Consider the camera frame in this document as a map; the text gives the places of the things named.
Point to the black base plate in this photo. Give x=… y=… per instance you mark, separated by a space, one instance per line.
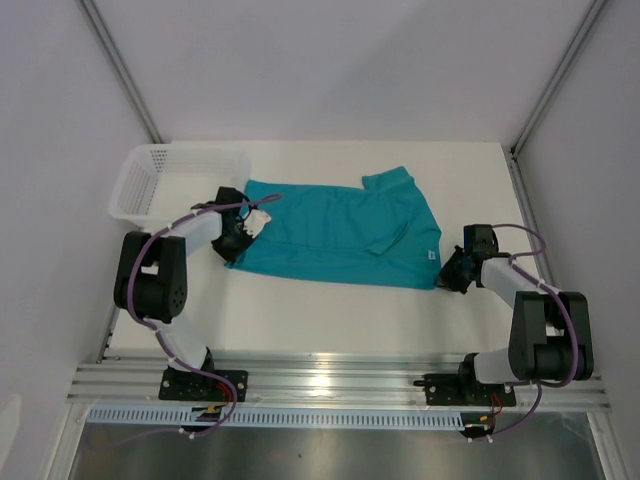
x=177 y=385
x=453 y=390

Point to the aluminium mounting rail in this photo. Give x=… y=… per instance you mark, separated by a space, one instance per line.
x=308 y=380

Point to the teal t shirt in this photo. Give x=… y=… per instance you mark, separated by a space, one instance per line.
x=382 y=233

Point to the white slotted cable duct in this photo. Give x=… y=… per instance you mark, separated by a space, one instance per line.
x=413 y=420

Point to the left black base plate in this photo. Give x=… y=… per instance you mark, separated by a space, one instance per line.
x=177 y=385

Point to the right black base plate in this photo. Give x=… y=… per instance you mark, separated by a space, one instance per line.
x=453 y=390

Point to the aluminium frame post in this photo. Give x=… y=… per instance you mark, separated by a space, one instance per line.
x=571 y=54
x=99 y=28

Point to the left aluminium frame post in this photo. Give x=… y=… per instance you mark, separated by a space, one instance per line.
x=99 y=28

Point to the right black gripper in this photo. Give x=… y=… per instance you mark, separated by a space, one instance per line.
x=445 y=278

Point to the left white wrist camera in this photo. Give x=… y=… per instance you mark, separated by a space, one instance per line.
x=255 y=222

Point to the white perforated plastic basket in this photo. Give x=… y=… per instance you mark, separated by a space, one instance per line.
x=159 y=183

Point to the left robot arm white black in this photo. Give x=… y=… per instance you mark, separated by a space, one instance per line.
x=152 y=276

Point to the right aluminium frame post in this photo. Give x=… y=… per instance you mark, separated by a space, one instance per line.
x=571 y=54

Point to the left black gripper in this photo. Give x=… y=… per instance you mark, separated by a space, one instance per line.
x=231 y=256

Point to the left aluminium side rail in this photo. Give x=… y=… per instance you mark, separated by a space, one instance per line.
x=107 y=332

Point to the right aluminium side rail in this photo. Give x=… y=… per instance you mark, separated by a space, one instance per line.
x=549 y=192

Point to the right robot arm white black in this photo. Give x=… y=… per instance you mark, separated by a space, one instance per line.
x=550 y=341

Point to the aluminium side rail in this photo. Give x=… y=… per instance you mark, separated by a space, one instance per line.
x=107 y=332
x=549 y=192

